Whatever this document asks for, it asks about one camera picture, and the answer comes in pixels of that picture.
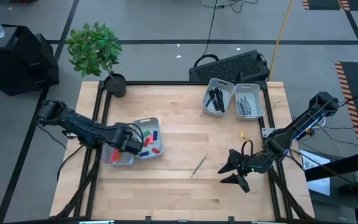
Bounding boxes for black stand beam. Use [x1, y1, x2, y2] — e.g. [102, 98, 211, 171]
[305, 151, 358, 182]

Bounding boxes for grey pencil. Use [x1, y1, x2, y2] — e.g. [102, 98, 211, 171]
[190, 154, 208, 179]

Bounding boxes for black keyboard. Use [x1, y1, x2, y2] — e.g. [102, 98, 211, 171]
[188, 49, 271, 83]

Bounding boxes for black hanging cable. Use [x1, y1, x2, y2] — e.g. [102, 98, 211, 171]
[202, 0, 219, 58]

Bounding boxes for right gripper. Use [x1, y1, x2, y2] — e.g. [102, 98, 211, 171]
[218, 148, 275, 194]

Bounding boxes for grey plastic bin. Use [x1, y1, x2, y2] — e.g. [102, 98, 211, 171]
[103, 141, 135, 166]
[132, 116, 165, 161]
[201, 77, 236, 118]
[234, 83, 265, 121]

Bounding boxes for green potted plant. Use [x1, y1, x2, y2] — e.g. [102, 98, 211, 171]
[64, 21, 127, 98]

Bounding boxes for yellow cable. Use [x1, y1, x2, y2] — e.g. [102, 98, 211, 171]
[267, 0, 294, 81]

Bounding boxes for black table frame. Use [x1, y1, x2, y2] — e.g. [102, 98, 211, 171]
[50, 80, 315, 222]

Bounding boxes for black stacked boxes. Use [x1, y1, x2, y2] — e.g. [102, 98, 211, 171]
[0, 21, 60, 96]

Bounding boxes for white paper box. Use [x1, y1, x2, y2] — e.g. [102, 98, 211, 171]
[299, 149, 332, 197]

